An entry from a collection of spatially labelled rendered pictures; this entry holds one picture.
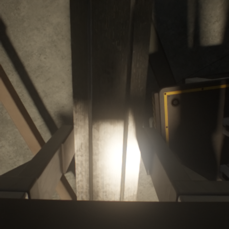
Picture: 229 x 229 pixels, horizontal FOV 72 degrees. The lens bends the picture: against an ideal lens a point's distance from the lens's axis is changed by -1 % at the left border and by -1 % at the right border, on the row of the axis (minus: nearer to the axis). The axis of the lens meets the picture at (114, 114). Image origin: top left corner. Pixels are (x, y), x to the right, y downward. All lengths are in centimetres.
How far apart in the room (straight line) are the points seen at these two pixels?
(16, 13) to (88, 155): 111
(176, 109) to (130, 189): 64
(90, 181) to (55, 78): 96
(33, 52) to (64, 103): 35
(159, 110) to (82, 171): 63
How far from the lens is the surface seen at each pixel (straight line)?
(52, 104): 113
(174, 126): 81
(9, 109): 90
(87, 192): 19
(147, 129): 15
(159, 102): 76
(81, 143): 16
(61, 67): 108
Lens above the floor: 103
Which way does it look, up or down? 74 degrees down
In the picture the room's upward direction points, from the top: 178 degrees clockwise
